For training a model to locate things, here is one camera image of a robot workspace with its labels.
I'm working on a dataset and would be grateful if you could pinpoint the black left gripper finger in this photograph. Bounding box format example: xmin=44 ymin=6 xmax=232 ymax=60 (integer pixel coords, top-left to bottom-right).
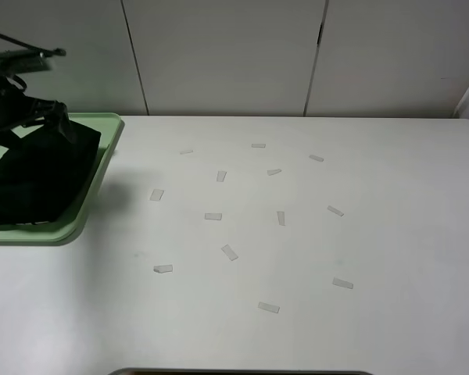
xmin=44 ymin=102 xmax=77 ymax=143

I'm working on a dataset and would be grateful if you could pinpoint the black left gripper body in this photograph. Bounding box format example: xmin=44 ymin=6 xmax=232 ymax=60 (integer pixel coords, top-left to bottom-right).
xmin=0 ymin=76 xmax=63 ymax=131

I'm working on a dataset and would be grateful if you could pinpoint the black short sleeve t-shirt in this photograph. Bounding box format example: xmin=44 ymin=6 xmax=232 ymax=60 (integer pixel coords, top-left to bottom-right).
xmin=0 ymin=122 xmax=101 ymax=226

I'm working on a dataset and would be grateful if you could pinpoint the light green plastic tray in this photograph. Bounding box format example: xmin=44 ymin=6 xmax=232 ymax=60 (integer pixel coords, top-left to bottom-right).
xmin=0 ymin=112 xmax=124 ymax=246

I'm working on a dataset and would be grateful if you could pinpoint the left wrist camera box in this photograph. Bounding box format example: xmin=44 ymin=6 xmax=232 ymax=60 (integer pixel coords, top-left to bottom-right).
xmin=0 ymin=49 xmax=52 ymax=76

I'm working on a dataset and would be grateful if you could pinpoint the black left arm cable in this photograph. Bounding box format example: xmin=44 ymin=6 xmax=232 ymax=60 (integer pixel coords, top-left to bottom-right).
xmin=0 ymin=27 xmax=67 ymax=58

